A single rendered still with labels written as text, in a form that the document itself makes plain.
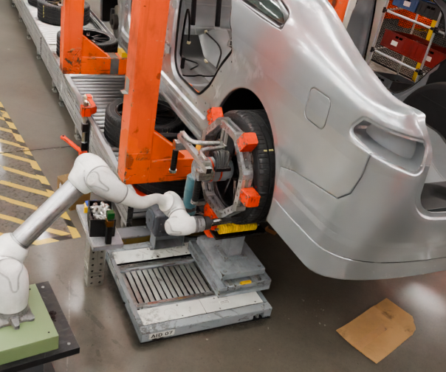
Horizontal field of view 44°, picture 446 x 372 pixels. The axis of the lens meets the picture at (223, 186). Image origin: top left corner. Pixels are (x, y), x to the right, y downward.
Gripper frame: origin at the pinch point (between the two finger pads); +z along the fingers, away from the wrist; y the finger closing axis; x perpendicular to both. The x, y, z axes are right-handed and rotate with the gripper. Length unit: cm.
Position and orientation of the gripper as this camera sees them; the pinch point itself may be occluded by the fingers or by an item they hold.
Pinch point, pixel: (235, 219)
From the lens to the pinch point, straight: 310.7
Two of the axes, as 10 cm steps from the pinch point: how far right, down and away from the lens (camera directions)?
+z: 8.9, -0.7, 4.4
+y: 4.1, -2.4, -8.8
